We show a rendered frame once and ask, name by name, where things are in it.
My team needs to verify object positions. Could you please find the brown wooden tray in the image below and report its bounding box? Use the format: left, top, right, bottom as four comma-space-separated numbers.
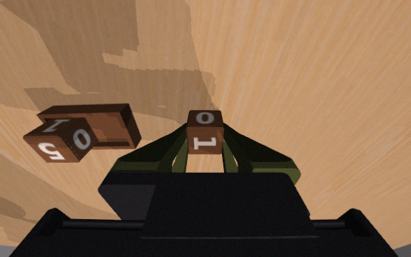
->
37, 104, 142, 150

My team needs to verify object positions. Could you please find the dark brown number cube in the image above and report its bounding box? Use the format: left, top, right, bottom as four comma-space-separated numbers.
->
23, 117, 98, 163
186, 110, 224, 154

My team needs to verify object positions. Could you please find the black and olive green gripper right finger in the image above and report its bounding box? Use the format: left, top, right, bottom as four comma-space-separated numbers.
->
222, 123, 301, 185

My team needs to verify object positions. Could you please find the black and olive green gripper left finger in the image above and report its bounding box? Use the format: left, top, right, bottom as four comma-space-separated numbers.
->
109, 123, 188, 173

